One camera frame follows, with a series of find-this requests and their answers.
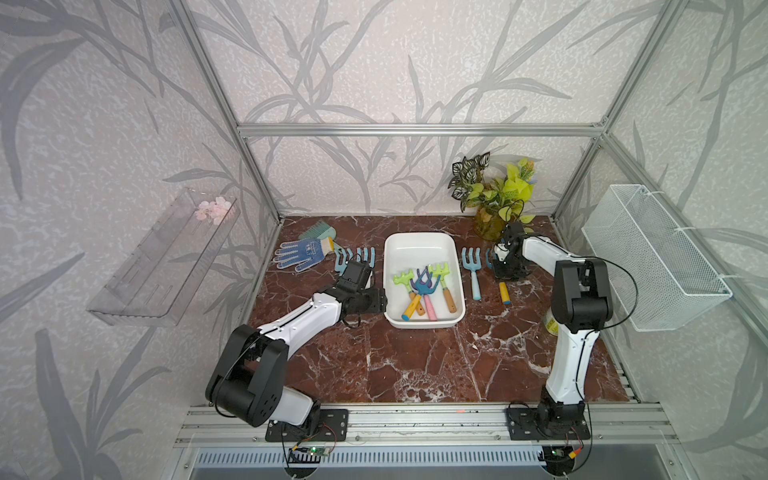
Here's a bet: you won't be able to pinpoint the blue rake yellow handle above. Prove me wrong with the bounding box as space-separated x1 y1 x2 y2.
485 248 511 305

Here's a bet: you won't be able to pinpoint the teal rake light handle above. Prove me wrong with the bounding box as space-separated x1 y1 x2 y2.
461 247 482 301

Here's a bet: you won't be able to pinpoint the teal rake white handle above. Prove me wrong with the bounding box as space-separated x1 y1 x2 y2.
334 246 354 274

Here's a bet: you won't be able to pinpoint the light blue hand rake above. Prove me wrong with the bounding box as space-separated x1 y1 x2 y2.
355 247 376 287

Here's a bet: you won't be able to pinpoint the blue rake pink handle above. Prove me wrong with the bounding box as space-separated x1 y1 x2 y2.
411 267 441 321

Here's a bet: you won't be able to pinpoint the white storage box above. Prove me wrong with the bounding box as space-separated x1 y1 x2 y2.
383 232 466 329

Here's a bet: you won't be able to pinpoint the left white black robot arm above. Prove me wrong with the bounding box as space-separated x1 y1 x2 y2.
205 287 387 435

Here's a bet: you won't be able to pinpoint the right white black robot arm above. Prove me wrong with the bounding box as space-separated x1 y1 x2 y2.
493 236 613 406

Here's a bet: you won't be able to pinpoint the green potted plant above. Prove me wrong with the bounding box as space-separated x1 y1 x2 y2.
463 158 535 241

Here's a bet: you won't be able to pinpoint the blue white work glove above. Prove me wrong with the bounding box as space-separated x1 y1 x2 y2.
272 237 335 273

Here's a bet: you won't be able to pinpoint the dark patterned leaf plant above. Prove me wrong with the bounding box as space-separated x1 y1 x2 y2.
448 152 490 212

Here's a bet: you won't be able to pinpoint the pink artificial flowers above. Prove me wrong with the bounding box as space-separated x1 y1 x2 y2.
194 196 234 225

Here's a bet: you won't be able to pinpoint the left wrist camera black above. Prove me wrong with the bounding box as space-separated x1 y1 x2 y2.
339 260 373 292

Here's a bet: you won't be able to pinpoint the green rake wooden handle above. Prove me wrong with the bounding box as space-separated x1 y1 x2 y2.
428 263 457 313

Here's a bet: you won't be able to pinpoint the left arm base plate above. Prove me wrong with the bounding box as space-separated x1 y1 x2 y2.
265 408 350 443

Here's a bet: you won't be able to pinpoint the white wire mesh basket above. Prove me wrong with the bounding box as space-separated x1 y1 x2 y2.
582 184 732 332

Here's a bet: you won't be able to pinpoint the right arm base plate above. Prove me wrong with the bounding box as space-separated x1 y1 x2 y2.
505 402 592 442

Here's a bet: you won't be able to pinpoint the aluminium front rail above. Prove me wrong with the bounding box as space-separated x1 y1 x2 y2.
173 403 680 448

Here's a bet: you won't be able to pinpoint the clear acrylic wall shelf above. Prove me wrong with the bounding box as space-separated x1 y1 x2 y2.
86 187 241 327

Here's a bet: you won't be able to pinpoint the aluminium frame crossbar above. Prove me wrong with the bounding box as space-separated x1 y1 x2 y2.
237 123 602 138

